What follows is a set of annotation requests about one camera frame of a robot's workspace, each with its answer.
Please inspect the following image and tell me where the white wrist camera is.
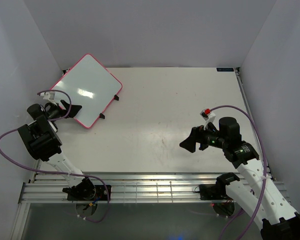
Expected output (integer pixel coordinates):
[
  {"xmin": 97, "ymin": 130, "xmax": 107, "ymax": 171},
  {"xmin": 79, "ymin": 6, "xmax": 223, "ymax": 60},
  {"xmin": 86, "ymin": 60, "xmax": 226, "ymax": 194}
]
[
  {"xmin": 200, "ymin": 108, "xmax": 216, "ymax": 130},
  {"xmin": 39, "ymin": 91, "xmax": 58, "ymax": 106}
]

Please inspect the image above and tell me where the black wire easel stand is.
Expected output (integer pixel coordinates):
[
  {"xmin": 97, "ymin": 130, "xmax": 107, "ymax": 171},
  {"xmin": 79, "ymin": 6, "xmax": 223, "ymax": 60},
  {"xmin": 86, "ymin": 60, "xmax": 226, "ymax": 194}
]
[{"xmin": 98, "ymin": 94, "xmax": 120, "ymax": 120}]

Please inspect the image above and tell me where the pink framed whiteboard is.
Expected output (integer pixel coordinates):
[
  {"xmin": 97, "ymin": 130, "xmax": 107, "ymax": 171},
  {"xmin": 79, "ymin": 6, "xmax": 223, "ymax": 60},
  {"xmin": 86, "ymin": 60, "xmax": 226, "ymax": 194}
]
[{"xmin": 51, "ymin": 53, "xmax": 123, "ymax": 129}]

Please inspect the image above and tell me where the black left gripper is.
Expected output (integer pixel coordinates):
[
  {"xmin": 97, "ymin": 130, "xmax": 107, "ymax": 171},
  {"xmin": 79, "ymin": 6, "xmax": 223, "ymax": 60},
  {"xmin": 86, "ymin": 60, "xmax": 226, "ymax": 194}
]
[{"xmin": 46, "ymin": 99, "xmax": 83, "ymax": 122}]

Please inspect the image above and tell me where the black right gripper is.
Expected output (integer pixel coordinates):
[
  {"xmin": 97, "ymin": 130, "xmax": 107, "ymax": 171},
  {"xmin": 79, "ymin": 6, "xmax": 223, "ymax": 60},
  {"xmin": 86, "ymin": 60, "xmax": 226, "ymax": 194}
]
[{"xmin": 179, "ymin": 121, "xmax": 227, "ymax": 153}]

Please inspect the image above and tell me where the blue right corner label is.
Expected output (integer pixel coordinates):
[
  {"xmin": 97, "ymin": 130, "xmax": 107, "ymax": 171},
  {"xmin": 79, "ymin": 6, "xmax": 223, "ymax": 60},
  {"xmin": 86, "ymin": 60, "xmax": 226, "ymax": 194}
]
[{"xmin": 216, "ymin": 67, "xmax": 234, "ymax": 72}]

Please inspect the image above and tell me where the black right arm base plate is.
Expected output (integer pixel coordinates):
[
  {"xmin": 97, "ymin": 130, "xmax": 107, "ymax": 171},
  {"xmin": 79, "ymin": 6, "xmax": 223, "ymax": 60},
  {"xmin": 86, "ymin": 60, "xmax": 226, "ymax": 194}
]
[{"xmin": 194, "ymin": 184, "xmax": 235, "ymax": 218}]

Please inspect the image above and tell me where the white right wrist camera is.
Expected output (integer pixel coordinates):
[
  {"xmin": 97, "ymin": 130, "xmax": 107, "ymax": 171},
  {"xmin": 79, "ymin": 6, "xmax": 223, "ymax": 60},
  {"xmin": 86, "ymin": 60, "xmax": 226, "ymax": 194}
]
[{"xmin": 200, "ymin": 108, "xmax": 216, "ymax": 130}]

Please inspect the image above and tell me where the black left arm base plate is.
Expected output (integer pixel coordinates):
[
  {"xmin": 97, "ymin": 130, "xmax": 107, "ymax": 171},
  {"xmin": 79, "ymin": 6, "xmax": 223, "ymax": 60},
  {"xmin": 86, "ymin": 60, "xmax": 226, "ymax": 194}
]
[{"xmin": 62, "ymin": 184, "xmax": 112, "ymax": 202}]

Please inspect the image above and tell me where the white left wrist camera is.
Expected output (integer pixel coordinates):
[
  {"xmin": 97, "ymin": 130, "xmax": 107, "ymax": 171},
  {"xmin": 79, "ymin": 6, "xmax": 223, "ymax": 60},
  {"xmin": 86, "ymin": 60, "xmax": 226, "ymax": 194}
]
[{"xmin": 39, "ymin": 91, "xmax": 58, "ymax": 106}]

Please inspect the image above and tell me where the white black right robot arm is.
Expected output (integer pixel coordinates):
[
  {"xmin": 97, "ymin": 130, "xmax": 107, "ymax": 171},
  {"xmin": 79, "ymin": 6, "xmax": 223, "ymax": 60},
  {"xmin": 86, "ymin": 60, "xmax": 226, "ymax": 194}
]
[{"xmin": 179, "ymin": 117, "xmax": 300, "ymax": 240}]

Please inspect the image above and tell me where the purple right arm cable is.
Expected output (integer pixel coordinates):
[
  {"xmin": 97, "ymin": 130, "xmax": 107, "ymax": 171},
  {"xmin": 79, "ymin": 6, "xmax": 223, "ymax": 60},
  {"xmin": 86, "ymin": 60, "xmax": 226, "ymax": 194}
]
[{"xmin": 189, "ymin": 104, "xmax": 268, "ymax": 240}]

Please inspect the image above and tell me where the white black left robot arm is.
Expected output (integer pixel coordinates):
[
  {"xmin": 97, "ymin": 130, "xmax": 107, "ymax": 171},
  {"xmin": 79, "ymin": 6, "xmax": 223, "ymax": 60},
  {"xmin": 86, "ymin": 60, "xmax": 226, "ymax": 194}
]
[{"xmin": 17, "ymin": 100, "xmax": 97, "ymax": 200}]

